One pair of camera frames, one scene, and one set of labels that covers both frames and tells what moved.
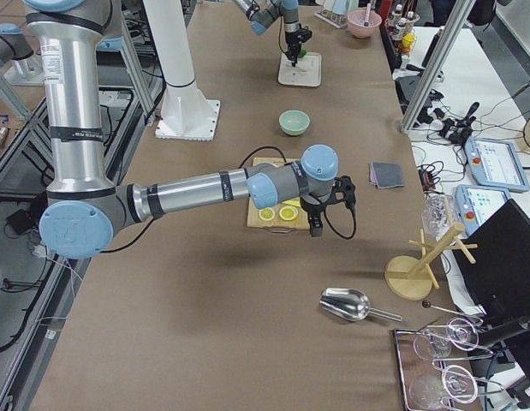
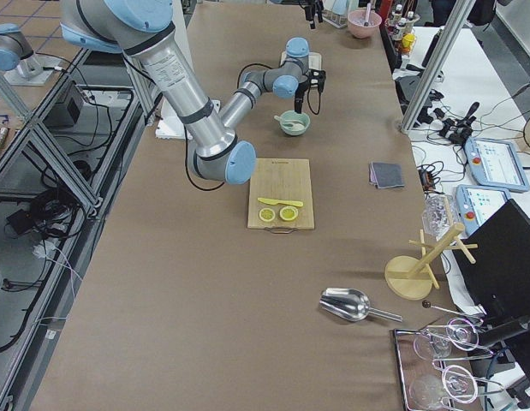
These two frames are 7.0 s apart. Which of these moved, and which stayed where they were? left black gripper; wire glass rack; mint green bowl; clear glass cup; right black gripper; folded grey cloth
Moved: right black gripper; left black gripper
Stayed: clear glass cup; mint green bowl; wire glass rack; folded grey cloth
